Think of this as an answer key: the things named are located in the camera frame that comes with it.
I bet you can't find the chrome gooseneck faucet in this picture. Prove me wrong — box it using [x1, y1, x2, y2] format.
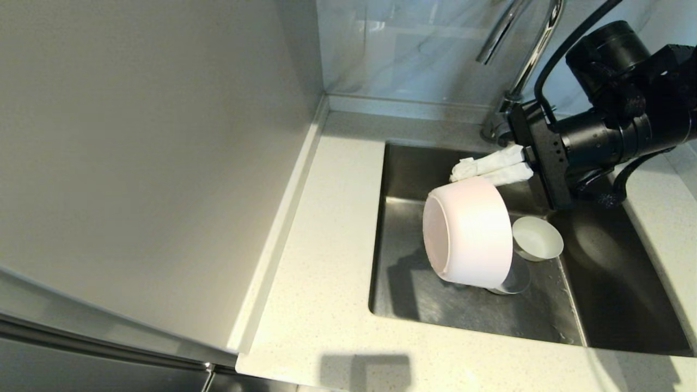
[475, 0, 567, 145]

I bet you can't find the stainless steel sink basin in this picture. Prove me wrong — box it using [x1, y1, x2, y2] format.
[368, 143, 695, 357]

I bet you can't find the pale grey bowl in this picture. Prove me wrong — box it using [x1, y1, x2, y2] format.
[486, 255, 532, 296]

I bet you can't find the white bowl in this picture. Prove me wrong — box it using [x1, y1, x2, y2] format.
[512, 216, 565, 262]

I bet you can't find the pink bowl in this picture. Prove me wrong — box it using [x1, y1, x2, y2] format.
[423, 176, 514, 289]

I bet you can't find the stainless steel appliance front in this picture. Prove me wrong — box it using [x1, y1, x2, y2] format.
[0, 261, 299, 392]

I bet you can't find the large white cabinet side panel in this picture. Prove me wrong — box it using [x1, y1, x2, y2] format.
[0, 0, 328, 353]

